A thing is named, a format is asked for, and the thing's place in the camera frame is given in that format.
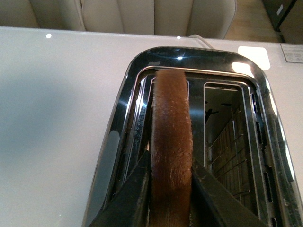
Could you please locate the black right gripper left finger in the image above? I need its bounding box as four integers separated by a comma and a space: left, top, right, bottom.
90, 151, 151, 227

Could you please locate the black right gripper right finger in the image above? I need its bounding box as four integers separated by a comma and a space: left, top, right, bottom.
191, 159, 266, 227

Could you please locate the brown bread slice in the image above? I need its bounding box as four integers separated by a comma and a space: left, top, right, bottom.
149, 69, 193, 227

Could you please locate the white chrome two-slot toaster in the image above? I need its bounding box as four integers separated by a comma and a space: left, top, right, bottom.
83, 47, 303, 227

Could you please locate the label sticker on table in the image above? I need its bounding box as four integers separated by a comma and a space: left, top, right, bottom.
280, 44, 303, 63

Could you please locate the beige chair on left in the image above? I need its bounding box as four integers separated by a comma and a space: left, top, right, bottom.
0, 0, 85, 31

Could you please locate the dark front-load washing machine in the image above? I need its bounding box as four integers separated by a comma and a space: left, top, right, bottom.
262, 0, 296, 31

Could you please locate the white toaster power cable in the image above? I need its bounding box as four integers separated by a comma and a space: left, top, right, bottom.
188, 34, 215, 50

